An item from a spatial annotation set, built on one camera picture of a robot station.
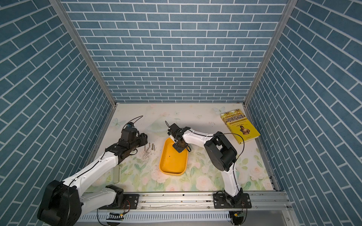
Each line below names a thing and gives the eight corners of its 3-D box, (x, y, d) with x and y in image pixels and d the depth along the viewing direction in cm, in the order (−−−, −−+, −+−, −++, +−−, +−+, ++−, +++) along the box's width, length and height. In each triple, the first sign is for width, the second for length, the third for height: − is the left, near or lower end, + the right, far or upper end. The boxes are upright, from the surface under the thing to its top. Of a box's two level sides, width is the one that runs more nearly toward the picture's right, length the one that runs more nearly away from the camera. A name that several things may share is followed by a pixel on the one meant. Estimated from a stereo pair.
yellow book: (238, 144, 98) (239, 141, 95) (220, 116, 115) (221, 113, 112) (258, 137, 102) (260, 135, 99) (238, 111, 118) (239, 108, 116)
